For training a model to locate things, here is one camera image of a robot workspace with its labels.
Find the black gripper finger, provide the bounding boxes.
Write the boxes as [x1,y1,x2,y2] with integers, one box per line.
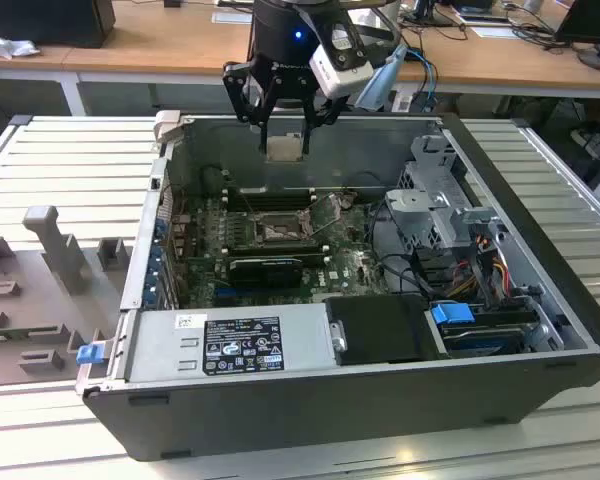
[299,79,351,155]
[223,58,281,154]

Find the silver CPU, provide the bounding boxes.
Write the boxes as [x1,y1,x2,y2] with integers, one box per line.
[265,134,306,164]

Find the metal socket cover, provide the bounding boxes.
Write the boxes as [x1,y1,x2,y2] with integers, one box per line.
[305,192,352,239]

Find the metal locking lever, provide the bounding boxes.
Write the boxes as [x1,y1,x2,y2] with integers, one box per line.
[312,201,352,239]
[238,187,262,222]

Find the CPU socket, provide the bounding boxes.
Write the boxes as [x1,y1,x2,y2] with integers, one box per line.
[249,208,315,247]

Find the pale blue teach pendant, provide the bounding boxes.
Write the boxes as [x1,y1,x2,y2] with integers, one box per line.
[354,42,411,111]

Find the wooden desk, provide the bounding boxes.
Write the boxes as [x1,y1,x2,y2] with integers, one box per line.
[0,0,600,119]

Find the black cylindrical component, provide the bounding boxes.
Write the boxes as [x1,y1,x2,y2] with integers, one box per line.
[202,167,226,195]

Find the metal drive cage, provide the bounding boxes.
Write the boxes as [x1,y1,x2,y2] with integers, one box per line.
[383,132,512,254]

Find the green motherboard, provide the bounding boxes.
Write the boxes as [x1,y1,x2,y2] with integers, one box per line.
[172,187,399,310]

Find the black graphics card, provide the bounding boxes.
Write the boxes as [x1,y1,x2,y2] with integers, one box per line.
[227,257,306,292]

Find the white paper sheet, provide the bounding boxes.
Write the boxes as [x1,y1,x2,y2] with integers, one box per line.
[469,22,519,40]

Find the black box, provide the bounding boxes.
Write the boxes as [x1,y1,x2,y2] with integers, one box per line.
[0,0,117,50]

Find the black plastic shroud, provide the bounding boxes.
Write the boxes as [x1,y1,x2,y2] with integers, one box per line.
[324,293,451,365]

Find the silver metal latch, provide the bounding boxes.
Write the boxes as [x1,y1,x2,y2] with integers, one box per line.
[329,322,349,354]

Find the crumpled white paper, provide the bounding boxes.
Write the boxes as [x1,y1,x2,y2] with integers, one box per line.
[0,27,41,60]

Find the blue disk carrier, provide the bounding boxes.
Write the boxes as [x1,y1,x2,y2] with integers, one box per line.
[429,301,476,336]

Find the grey power supply unit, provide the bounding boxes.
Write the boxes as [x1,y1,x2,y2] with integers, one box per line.
[107,302,341,386]

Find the hard disk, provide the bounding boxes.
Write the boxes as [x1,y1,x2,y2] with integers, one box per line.
[439,323,531,357]

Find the black monitor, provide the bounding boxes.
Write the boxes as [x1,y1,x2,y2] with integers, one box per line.
[553,0,600,75]

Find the grey parts rack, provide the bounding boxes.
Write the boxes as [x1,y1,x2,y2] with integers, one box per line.
[0,204,137,389]

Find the blue plastic latch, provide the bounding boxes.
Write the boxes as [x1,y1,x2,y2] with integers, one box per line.
[77,343,104,365]

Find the black PC case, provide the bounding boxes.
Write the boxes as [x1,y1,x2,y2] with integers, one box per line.
[74,110,600,464]

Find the metal disk bay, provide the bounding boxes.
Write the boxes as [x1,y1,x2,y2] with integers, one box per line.
[423,292,567,360]

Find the green RAM stick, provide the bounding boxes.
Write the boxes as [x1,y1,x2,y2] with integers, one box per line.
[0,327,34,346]

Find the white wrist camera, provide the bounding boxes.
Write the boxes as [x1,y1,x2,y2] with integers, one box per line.
[307,22,376,99]

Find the grey case latch handle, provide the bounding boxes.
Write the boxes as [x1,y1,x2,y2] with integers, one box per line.
[152,110,182,151]

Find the black cable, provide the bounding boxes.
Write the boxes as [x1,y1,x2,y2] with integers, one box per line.
[367,197,431,301]

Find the yellow red wire bundle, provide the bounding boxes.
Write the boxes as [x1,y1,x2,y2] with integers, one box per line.
[447,249,514,301]

